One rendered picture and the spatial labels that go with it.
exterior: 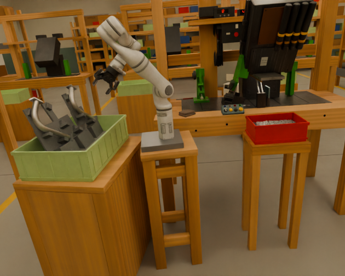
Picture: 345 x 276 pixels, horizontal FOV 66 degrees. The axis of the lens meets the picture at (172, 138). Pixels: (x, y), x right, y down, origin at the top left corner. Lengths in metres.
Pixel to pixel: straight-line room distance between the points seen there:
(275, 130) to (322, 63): 1.16
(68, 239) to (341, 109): 1.91
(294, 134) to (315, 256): 0.87
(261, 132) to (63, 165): 1.10
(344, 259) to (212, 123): 1.24
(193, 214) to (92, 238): 0.60
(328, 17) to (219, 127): 1.32
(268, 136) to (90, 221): 1.10
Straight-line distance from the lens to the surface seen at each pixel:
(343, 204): 2.53
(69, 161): 1.41
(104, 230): 1.50
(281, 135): 1.68
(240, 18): 2.30
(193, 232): 1.78
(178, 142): 1.49
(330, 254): 2.20
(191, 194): 1.61
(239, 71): 2.06
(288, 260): 2.07
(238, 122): 1.91
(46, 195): 1.54
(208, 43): 2.39
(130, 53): 1.34
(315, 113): 2.06
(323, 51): 2.67
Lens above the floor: 1.45
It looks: 21 degrees down
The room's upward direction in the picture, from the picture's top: 5 degrees counter-clockwise
